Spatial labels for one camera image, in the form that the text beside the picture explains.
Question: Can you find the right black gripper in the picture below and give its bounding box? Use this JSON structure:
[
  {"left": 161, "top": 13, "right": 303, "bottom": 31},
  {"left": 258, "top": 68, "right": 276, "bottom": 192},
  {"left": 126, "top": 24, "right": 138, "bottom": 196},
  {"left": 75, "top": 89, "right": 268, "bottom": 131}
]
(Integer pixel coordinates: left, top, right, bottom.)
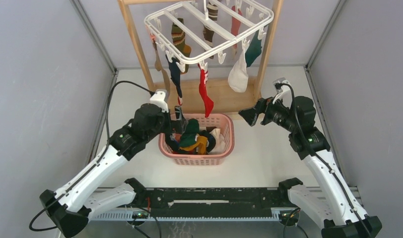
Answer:
[{"left": 239, "top": 92, "right": 298, "bottom": 133}]

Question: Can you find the green dotted sock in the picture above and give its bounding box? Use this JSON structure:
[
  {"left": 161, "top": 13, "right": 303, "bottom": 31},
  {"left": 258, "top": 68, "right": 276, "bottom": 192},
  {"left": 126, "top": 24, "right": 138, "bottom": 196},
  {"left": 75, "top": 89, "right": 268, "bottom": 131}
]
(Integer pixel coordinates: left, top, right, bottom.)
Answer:
[{"left": 179, "top": 119, "right": 200, "bottom": 148}]

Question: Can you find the pink plastic laundry basket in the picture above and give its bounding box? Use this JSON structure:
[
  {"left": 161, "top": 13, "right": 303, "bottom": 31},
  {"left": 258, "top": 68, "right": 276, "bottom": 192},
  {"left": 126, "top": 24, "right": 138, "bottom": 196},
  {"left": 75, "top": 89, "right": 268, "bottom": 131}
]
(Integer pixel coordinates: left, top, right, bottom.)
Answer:
[{"left": 158, "top": 114, "right": 235, "bottom": 166}]

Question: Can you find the red fuzzy sock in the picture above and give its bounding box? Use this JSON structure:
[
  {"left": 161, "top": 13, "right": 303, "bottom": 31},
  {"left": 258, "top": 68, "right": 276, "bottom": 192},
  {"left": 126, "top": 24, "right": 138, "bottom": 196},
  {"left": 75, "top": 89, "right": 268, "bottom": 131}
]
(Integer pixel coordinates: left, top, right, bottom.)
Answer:
[{"left": 198, "top": 64, "right": 214, "bottom": 118}]

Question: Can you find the mustard yellow sock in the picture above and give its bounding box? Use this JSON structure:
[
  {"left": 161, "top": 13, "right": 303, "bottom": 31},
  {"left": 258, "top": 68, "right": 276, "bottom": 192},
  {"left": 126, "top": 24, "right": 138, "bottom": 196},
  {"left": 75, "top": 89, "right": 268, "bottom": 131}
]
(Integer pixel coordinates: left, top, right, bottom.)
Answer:
[{"left": 179, "top": 134, "right": 208, "bottom": 155}]

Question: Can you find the black patterned sock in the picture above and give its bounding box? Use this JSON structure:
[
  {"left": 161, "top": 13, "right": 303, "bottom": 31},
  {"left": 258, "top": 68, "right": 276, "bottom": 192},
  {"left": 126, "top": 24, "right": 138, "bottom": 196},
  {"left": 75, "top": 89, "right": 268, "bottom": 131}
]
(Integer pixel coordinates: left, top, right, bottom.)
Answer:
[{"left": 164, "top": 130, "right": 215, "bottom": 155}]

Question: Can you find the white sock front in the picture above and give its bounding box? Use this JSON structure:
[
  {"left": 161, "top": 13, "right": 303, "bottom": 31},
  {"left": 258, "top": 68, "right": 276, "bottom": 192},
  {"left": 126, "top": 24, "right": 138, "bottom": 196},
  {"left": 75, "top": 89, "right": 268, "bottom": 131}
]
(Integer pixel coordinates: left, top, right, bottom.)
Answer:
[{"left": 210, "top": 128, "right": 226, "bottom": 154}]

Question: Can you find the white sock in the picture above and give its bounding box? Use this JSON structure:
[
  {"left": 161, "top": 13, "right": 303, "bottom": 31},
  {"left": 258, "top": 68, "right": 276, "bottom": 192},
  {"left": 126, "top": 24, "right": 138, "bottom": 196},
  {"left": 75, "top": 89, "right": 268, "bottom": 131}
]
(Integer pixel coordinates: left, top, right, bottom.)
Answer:
[
  {"left": 210, "top": 128, "right": 226, "bottom": 154},
  {"left": 228, "top": 51, "right": 249, "bottom": 93}
]

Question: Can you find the white plastic clip hanger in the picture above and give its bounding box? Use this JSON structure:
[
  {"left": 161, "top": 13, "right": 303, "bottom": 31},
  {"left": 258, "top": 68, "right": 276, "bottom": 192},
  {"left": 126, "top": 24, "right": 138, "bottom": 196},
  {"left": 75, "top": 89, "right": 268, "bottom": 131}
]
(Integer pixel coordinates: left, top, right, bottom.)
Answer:
[{"left": 144, "top": 0, "right": 274, "bottom": 72}]

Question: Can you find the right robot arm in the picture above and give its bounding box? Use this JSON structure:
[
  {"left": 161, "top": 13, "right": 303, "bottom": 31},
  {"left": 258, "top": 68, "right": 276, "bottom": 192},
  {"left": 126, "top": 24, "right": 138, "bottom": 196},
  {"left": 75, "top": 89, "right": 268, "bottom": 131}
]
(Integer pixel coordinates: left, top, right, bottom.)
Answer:
[{"left": 238, "top": 96, "right": 382, "bottom": 238}]

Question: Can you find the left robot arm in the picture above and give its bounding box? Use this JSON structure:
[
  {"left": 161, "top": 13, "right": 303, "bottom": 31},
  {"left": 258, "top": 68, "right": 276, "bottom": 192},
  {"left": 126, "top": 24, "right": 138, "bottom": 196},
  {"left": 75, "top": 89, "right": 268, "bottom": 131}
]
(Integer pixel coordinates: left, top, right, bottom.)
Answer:
[{"left": 39, "top": 103, "right": 186, "bottom": 238}]

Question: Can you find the navy lettered sock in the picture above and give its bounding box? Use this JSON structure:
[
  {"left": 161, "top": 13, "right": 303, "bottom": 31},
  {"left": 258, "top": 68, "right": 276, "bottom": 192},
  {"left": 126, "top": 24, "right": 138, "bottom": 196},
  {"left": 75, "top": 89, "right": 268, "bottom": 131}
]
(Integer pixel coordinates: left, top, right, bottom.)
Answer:
[{"left": 168, "top": 57, "right": 183, "bottom": 106}]

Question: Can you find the tan ribbed sock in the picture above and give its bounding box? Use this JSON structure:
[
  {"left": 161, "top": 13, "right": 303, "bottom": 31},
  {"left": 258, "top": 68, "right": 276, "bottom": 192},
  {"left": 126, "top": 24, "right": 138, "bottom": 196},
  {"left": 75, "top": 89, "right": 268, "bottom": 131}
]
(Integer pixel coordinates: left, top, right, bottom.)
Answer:
[{"left": 150, "top": 34, "right": 170, "bottom": 92}]

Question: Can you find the dark green reindeer sock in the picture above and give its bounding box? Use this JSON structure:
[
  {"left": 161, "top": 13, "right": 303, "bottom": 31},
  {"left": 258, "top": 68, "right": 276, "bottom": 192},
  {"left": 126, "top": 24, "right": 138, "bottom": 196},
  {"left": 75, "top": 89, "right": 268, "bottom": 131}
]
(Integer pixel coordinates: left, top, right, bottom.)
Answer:
[{"left": 245, "top": 30, "right": 262, "bottom": 67}]

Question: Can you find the olive striped sock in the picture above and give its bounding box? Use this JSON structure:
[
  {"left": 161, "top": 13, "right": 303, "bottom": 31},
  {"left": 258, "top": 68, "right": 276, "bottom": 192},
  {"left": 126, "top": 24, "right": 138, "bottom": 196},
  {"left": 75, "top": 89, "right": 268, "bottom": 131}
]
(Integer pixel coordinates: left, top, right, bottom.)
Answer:
[{"left": 171, "top": 23, "right": 192, "bottom": 57}]

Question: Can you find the brown striped sock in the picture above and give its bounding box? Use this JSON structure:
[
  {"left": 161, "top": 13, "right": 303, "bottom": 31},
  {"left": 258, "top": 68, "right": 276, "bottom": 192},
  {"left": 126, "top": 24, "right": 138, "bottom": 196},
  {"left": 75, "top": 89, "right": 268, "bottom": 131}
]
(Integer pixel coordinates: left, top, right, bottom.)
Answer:
[{"left": 202, "top": 1, "right": 218, "bottom": 48}]

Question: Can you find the wooden hanger rack frame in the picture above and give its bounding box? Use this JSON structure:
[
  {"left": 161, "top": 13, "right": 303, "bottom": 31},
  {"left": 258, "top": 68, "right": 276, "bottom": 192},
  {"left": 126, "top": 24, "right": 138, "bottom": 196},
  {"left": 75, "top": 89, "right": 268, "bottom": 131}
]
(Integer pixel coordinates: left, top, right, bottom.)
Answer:
[{"left": 119, "top": 0, "right": 282, "bottom": 114}]

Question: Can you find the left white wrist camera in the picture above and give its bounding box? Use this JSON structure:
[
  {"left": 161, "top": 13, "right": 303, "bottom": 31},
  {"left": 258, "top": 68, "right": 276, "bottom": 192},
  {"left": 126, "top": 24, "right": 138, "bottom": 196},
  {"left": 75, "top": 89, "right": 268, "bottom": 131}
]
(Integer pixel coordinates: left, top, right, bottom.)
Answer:
[{"left": 149, "top": 89, "right": 169, "bottom": 113}]

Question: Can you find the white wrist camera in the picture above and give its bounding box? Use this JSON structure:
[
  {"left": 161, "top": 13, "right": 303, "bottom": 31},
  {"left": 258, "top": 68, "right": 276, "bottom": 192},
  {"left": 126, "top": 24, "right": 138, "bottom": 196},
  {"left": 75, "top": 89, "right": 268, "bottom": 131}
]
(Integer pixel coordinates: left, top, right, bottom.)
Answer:
[
  {"left": 272, "top": 77, "right": 291, "bottom": 104},
  {"left": 149, "top": 89, "right": 169, "bottom": 113}
]

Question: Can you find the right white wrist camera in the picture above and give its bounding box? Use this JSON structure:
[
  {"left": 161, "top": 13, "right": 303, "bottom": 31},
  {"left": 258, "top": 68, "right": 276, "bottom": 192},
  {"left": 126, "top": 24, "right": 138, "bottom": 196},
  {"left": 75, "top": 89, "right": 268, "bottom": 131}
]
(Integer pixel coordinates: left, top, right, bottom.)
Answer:
[{"left": 272, "top": 77, "right": 291, "bottom": 104}]

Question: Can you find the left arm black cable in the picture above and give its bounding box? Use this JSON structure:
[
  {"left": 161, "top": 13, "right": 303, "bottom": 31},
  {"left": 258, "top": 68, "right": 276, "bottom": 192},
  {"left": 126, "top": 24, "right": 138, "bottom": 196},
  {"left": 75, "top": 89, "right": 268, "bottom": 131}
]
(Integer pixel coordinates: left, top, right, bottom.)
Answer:
[{"left": 28, "top": 80, "right": 155, "bottom": 232}]

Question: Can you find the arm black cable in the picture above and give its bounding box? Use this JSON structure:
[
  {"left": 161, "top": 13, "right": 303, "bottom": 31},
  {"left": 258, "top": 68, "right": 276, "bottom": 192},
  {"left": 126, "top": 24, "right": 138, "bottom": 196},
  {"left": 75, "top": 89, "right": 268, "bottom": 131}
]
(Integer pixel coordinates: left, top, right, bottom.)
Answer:
[
  {"left": 275, "top": 82, "right": 375, "bottom": 238},
  {"left": 28, "top": 80, "right": 155, "bottom": 232}
]

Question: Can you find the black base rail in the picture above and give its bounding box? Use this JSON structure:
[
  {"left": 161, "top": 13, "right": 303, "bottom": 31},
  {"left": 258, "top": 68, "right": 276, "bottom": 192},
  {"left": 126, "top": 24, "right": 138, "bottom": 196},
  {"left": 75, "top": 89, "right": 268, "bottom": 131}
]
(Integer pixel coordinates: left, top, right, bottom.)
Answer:
[{"left": 127, "top": 187, "right": 296, "bottom": 219}]

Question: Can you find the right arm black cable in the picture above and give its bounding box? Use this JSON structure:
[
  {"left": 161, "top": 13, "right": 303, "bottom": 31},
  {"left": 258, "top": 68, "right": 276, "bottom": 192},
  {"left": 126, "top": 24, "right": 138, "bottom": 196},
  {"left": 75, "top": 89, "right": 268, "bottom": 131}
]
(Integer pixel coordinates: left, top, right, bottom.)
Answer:
[{"left": 275, "top": 82, "right": 375, "bottom": 238}]

